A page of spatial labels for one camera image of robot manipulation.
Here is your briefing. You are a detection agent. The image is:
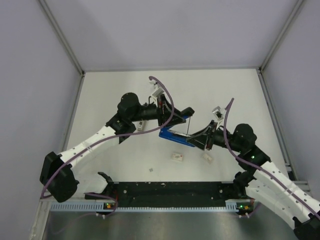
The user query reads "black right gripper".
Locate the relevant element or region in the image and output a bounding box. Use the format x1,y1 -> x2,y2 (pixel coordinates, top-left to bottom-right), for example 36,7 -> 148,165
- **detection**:
186,120 -> 243,153

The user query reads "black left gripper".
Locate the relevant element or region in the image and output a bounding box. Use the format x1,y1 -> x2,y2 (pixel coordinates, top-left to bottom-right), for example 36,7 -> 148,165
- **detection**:
129,93 -> 186,128

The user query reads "blue black stapler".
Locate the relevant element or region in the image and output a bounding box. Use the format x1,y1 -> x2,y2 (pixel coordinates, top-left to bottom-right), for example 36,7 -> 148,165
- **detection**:
158,107 -> 196,148

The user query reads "grey black stapler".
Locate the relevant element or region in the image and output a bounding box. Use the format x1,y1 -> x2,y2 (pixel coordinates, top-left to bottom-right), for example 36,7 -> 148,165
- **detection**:
137,120 -> 146,132

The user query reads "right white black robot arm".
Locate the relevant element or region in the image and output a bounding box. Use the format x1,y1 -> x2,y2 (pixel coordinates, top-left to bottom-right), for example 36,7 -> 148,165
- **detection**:
186,121 -> 320,240

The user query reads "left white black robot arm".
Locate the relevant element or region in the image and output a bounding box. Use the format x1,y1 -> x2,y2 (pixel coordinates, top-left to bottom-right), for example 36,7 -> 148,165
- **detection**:
39,92 -> 194,203

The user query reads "open white staple box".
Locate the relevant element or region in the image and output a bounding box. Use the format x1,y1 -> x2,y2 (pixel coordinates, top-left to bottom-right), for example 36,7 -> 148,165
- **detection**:
202,153 -> 214,164

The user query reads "white red staple box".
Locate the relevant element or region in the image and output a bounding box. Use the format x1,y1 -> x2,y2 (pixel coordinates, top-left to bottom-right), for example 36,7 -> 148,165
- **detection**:
171,152 -> 184,163

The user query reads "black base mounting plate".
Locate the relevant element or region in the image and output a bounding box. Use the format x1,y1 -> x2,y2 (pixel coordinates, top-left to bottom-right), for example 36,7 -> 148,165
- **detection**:
100,181 -> 254,208

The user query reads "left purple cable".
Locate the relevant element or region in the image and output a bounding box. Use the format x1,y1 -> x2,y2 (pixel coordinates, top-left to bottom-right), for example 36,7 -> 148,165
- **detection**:
41,75 -> 176,217

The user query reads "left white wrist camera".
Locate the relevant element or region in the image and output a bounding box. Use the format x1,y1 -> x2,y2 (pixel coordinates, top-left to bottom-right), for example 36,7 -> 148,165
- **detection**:
149,79 -> 165,101

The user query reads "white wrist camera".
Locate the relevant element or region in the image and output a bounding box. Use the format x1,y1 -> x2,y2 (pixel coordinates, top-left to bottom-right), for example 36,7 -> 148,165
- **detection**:
212,106 -> 226,128
149,79 -> 165,101

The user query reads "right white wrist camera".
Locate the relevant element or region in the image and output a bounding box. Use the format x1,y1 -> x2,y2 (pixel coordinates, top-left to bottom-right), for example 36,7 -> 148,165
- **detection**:
212,106 -> 226,128

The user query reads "grey slotted cable duct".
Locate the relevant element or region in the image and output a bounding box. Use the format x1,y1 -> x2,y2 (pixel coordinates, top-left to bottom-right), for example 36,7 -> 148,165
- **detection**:
49,198 -> 241,214

